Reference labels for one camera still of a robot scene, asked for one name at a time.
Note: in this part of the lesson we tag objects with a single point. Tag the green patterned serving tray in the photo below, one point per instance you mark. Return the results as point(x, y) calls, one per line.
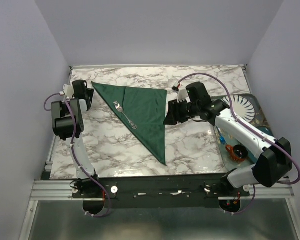
point(225, 163)

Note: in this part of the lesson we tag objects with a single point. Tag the blue plastic utensil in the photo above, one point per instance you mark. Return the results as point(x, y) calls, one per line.
point(221, 138)

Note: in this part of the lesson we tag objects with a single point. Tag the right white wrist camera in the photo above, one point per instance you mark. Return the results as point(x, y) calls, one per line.
point(182, 94)

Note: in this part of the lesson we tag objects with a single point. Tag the teal oval dish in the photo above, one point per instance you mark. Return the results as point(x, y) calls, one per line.
point(265, 131)

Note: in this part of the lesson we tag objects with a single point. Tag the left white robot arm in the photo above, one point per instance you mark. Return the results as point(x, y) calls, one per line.
point(68, 125)

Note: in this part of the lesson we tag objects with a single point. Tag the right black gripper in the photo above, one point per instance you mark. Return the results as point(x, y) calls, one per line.
point(174, 114)

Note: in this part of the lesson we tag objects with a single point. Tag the orange black mug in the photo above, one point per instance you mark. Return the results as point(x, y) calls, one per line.
point(238, 153)

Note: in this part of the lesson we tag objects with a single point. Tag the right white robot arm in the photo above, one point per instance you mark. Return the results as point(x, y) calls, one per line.
point(273, 155)

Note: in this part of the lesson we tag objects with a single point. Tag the silver metal fork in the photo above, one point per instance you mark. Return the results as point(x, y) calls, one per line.
point(119, 108)

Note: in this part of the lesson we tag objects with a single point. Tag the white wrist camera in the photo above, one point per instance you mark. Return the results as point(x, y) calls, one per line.
point(182, 94)
point(67, 91)

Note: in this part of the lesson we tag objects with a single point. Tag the white blue striped plate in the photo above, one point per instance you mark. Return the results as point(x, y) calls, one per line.
point(243, 107)

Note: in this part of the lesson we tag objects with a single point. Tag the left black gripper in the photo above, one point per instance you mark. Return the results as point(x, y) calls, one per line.
point(90, 91)

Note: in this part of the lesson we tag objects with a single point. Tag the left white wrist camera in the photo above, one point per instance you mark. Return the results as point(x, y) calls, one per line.
point(67, 91)

